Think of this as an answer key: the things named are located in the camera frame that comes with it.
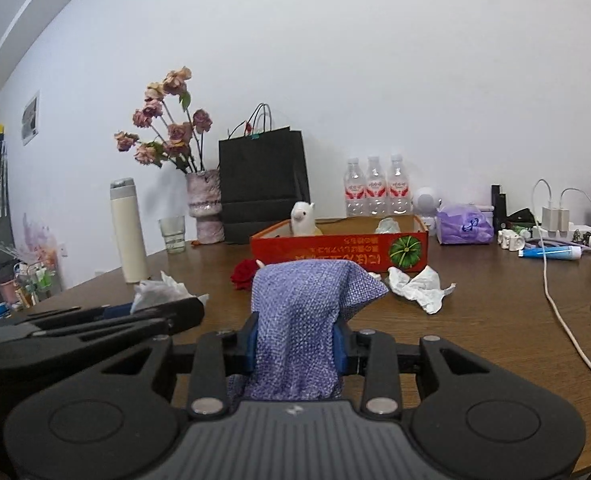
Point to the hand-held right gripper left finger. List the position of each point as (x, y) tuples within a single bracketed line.
[(248, 355)]

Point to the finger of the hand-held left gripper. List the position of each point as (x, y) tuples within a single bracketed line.
[(118, 311), (185, 315)]

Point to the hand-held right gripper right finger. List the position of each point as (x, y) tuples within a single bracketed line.
[(340, 345)]

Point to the white tissue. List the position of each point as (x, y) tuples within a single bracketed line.
[(160, 287), (420, 285)]

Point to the red rose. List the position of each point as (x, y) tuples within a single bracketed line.
[(243, 275)]

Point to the red cardboard box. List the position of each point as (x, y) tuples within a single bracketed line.
[(325, 255)]

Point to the iridescent plastic wrap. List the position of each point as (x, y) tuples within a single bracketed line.
[(388, 225)]

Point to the white and yellow alpaca plush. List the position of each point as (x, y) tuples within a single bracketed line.
[(303, 217)]

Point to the clear glass cup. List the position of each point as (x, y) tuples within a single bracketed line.
[(172, 235)]

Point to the cream thermos flask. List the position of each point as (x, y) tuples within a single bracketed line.
[(129, 230)]

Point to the rack of small bottles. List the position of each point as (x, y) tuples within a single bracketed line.
[(25, 280)]

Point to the pink mottled vase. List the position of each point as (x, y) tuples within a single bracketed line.
[(204, 205)]

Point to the black paper bag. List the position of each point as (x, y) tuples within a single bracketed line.
[(263, 185)]

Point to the clear water bottle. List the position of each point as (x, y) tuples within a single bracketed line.
[(376, 187), (355, 190), (399, 187)]

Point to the purple tissue pack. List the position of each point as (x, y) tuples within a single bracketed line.
[(463, 225)]

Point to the dried pink flowers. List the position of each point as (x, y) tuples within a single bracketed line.
[(175, 132)]

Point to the black rectangular device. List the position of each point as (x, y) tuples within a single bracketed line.
[(496, 197), (501, 212)]

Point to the black folded object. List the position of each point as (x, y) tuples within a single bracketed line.
[(520, 216)]

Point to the blue toothpaste tube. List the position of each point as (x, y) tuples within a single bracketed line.
[(550, 253)]

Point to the white power strip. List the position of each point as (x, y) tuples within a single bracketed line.
[(588, 231)]

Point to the wall picture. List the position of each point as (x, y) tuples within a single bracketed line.
[(30, 119)]

